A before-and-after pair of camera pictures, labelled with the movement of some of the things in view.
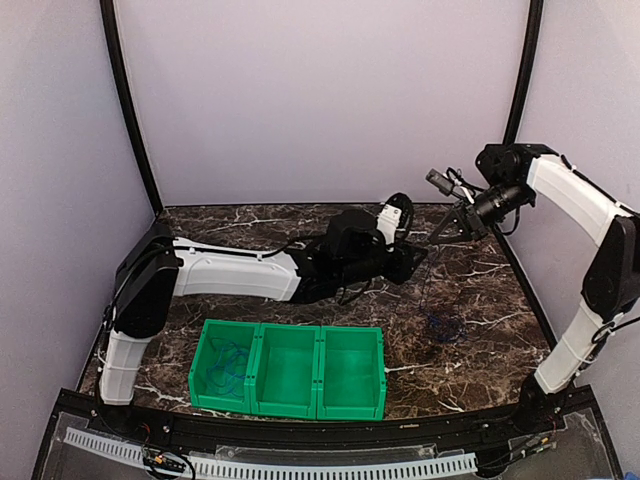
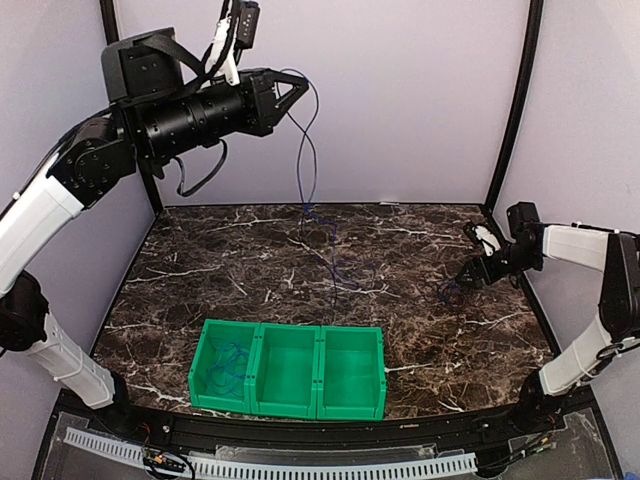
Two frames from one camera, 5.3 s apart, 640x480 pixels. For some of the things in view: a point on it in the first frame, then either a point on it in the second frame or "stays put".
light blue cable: x=227 y=369 stays put
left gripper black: x=405 y=264 → x=264 y=114
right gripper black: x=476 y=230 → x=477 y=273
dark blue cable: x=444 y=328 → x=335 y=269
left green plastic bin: x=222 y=374 stays put
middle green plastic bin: x=285 y=372 stays put
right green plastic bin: x=352 y=381 stays put
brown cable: x=449 y=336 → x=328 y=261
